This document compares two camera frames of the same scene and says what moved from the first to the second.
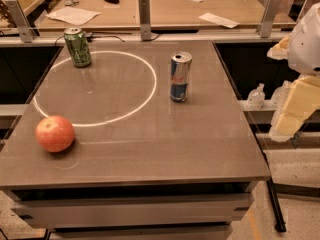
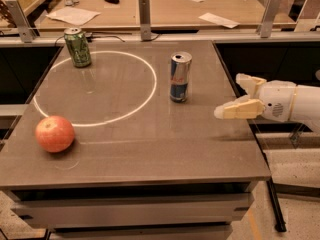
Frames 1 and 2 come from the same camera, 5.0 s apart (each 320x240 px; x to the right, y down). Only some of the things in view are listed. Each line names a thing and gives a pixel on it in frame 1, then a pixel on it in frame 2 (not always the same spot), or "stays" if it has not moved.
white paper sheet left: x=73 y=16 stays
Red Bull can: x=179 y=66 stays
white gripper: x=306 y=47 -> x=276 y=101
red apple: x=54 y=133 stays
